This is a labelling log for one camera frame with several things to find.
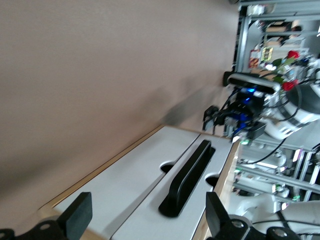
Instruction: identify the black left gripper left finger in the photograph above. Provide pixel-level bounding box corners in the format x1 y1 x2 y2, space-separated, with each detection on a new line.
0 191 93 240

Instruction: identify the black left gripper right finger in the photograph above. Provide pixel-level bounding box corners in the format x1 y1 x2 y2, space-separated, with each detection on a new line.
205 191 301 240

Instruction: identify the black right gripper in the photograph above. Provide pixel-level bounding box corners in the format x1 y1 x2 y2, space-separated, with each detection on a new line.
202 92 266 140

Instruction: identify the white-front drawer with black handle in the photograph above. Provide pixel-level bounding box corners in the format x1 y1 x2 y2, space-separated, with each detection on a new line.
109 133 238 240

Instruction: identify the light wooden drawer cabinet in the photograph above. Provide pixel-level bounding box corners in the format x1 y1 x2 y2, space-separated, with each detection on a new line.
37 124 242 240

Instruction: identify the artificial red rose plant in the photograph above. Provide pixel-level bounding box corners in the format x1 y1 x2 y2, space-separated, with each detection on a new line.
271 49 302 92

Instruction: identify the brown table cover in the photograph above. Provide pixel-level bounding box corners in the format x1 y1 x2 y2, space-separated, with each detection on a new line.
0 0 240 240

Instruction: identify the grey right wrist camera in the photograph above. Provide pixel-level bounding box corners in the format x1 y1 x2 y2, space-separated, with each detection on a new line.
223 71 277 95

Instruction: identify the grey metal shelf frame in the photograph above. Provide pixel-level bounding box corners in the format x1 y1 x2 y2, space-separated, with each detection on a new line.
234 0 320 76

